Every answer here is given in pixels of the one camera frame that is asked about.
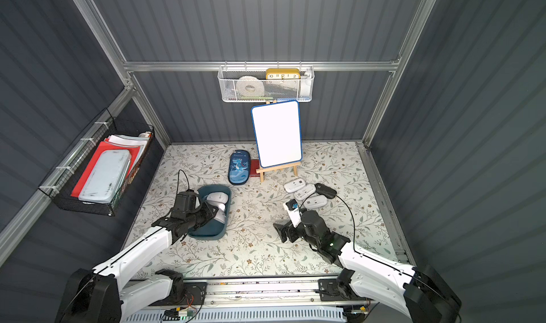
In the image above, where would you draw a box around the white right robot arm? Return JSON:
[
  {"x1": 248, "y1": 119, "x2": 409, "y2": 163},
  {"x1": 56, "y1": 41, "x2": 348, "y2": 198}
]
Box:
[{"x1": 273, "y1": 210, "x2": 462, "y2": 322}]

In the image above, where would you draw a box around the white wire wall basket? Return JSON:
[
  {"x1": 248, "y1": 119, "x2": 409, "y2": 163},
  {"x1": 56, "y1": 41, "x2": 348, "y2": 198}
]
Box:
[{"x1": 218, "y1": 65, "x2": 315, "y2": 103}]

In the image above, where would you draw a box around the red flat box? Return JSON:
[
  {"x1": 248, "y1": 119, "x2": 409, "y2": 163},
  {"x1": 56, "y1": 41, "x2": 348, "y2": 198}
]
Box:
[{"x1": 250, "y1": 159, "x2": 260, "y2": 177}]

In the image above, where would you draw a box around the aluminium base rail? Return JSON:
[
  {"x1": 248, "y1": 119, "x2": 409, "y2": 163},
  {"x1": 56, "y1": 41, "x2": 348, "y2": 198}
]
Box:
[{"x1": 127, "y1": 275, "x2": 376, "y2": 322}]

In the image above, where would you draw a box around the white plastic tray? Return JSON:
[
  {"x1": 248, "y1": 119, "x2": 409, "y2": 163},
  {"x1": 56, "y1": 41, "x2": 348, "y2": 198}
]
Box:
[{"x1": 78, "y1": 150, "x2": 131, "y2": 204}]

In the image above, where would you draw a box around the teal storage box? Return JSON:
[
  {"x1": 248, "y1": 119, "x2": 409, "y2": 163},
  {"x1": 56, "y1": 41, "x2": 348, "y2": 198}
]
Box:
[{"x1": 189, "y1": 185, "x2": 232, "y2": 241}]

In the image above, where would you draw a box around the wooden easel stand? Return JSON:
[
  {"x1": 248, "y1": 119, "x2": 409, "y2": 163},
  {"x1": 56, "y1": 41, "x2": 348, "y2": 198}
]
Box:
[{"x1": 257, "y1": 162, "x2": 301, "y2": 183}]

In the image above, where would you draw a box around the black wire wall basket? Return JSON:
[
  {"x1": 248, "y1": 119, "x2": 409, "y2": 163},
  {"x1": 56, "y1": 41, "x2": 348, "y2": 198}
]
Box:
[{"x1": 39, "y1": 110, "x2": 155, "y2": 216}]

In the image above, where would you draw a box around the blue framed whiteboard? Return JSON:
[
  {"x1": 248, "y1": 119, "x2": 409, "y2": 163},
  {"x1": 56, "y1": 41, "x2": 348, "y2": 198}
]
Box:
[{"x1": 251, "y1": 101, "x2": 303, "y2": 168}]

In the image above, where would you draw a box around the white papers stack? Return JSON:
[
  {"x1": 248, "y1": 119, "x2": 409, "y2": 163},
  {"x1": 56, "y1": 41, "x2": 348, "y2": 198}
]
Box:
[{"x1": 105, "y1": 132, "x2": 152, "y2": 170}]

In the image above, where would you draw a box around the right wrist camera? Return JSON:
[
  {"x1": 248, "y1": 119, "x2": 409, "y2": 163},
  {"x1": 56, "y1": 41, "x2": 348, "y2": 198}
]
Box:
[{"x1": 283, "y1": 199, "x2": 301, "y2": 228}]

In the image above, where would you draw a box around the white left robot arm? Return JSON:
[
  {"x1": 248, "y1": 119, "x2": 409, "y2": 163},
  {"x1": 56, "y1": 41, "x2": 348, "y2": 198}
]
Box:
[{"x1": 55, "y1": 190, "x2": 225, "y2": 322}]

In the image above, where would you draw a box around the blue dinosaur pencil case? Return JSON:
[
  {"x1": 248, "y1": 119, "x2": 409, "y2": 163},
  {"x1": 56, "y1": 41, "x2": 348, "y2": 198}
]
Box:
[{"x1": 228, "y1": 150, "x2": 251, "y2": 185}]

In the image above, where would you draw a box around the black computer mouse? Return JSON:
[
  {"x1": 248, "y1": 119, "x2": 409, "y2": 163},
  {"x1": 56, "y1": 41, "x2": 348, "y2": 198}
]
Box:
[{"x1": 315, "y1": 183, "x2": 337, "y2": 199}]

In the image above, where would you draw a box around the white tape roll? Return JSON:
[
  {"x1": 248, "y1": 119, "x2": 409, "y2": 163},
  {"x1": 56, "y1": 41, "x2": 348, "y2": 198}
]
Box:
[{"x1": 235, "y1": 76, "x2": 265, "y2": 98}]

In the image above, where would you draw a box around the yellow clock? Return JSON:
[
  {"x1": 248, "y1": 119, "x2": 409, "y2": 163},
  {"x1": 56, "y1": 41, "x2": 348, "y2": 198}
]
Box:
[{"x1": 266, "y1": 68, "x2": 301, "y2": 81}]

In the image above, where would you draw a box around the white grey computer mouse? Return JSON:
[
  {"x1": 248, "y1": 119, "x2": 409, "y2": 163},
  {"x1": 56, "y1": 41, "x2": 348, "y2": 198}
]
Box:
[{"x1": 206, "y1": 192, "x2": 229, "y2": 223}]

